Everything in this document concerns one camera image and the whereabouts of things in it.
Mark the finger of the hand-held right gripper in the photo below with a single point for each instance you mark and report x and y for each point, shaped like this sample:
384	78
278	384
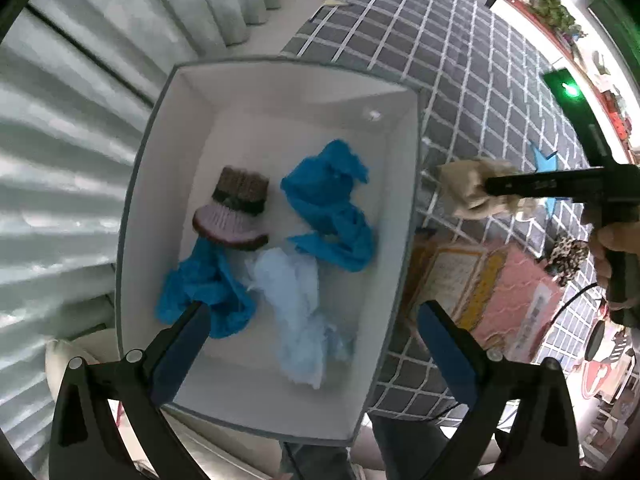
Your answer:
545	182

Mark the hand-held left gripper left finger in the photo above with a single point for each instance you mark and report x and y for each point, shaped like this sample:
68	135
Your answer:
180	345

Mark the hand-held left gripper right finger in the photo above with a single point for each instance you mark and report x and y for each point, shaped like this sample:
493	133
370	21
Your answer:
445	350

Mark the beige cloth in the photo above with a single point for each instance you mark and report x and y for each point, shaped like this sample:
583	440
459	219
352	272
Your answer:
470	185

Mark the leopard print cloth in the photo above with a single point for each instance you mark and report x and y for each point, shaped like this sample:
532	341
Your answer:
567	260

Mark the light blue fluffy cloth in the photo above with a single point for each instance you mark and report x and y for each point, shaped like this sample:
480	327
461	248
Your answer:
295	310

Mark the brown and purple knit sock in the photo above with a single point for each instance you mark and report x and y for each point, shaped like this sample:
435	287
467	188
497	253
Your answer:
230	220

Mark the white storage box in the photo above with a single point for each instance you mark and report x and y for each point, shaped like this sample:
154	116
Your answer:
300	125

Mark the person's right hand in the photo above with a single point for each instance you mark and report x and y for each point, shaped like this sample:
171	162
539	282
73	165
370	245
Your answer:
600	245

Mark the pink carton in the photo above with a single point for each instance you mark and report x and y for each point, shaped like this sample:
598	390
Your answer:
515	300

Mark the person's right leg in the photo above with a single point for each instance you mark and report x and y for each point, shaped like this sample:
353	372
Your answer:
395	450

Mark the person's leg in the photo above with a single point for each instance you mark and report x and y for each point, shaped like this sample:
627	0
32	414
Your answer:
320	465
395	450

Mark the cream seat cushion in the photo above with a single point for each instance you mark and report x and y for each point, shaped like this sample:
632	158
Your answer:
65	360

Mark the grey checked blanket with stars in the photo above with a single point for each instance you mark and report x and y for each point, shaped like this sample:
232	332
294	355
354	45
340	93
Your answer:
450	60

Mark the person's left leg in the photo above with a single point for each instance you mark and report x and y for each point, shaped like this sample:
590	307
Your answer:
320	465

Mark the green potted plant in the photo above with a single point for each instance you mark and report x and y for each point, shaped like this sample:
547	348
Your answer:
550	7

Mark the pale green curtain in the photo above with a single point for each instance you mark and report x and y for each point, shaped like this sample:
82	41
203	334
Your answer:
75	135

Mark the yellow paper scrap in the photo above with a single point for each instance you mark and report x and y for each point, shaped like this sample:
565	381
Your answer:
336	2

